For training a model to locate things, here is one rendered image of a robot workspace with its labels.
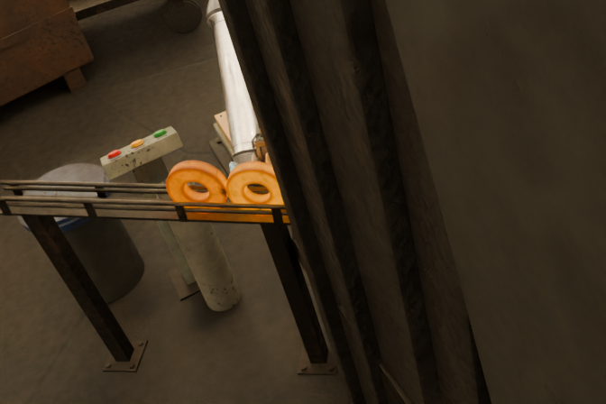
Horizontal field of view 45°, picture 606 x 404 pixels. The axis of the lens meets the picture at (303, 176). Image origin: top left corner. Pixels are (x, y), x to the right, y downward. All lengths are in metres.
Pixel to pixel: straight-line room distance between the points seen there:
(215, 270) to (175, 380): 0.36
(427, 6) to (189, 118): 2.96
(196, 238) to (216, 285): 0.22
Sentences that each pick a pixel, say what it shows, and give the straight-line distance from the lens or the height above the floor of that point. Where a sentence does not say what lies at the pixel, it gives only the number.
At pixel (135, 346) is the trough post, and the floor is 0.01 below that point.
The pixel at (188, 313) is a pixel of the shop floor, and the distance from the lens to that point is 2.57.
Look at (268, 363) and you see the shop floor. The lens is 2.35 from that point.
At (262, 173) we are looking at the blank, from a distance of 1.74.
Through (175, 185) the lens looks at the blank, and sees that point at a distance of 1.84.
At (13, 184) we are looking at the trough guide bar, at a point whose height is 0.75.
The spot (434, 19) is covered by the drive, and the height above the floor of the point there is 1.59.
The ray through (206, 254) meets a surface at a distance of 2.33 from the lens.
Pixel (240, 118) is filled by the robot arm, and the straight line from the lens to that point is 2.14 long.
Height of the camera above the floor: 1.85
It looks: 39 degrees down
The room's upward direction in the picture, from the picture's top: 16 degrees counter-clockwise
